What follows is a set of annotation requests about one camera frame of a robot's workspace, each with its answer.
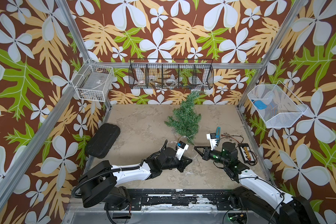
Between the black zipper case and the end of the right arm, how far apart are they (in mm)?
608

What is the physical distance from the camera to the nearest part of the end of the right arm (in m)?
0.65

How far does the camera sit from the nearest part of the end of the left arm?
609 mm

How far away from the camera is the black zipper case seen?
90cm

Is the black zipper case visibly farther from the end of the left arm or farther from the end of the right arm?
the end of the right arm

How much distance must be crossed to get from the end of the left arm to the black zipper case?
0.40 meters

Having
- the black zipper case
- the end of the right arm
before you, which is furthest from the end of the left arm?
the black zipper case
